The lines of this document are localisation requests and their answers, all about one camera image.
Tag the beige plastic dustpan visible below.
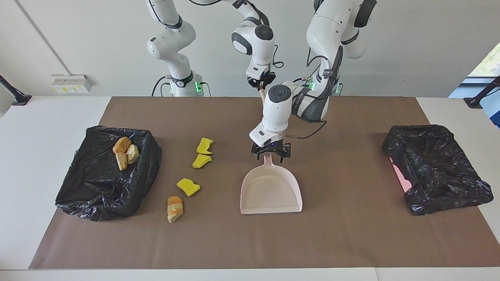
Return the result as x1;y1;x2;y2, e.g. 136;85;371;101
240;153;303;215

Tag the yellow sponge piece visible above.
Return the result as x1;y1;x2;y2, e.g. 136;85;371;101
192;154;213;169
196;137;214;155
176;178;201;197

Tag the orange croissant piece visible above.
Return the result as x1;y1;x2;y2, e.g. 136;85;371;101
167;196;184;224

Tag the brown bread roll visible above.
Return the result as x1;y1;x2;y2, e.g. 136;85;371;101
112;137;132;155

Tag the pink bin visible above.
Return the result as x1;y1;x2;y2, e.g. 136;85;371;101
391;156;413;193

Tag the black plastic trash bag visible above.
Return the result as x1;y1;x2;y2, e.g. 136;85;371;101
55;126;162;222
382;125;494;216

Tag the brown paper table mat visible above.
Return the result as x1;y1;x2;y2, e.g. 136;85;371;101
29;96;500;270

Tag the black stand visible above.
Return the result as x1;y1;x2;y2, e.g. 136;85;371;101
464;75;500;109
0;75;32;106

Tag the window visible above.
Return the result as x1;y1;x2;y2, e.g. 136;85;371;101
468;42;500;78

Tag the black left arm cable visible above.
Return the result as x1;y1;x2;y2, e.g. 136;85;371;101
285;120;327;139

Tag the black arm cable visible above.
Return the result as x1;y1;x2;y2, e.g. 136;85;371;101
271;44;283;70
285;120;327;139

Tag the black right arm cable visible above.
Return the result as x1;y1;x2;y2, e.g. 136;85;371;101
271;44;283;70

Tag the black base cable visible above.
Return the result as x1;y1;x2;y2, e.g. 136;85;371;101
152;75;172;97

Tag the white wall socket box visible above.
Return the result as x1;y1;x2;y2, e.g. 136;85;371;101
52;74;94;94

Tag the thin white wall conduit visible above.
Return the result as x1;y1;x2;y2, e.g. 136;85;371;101
15;0;71;76

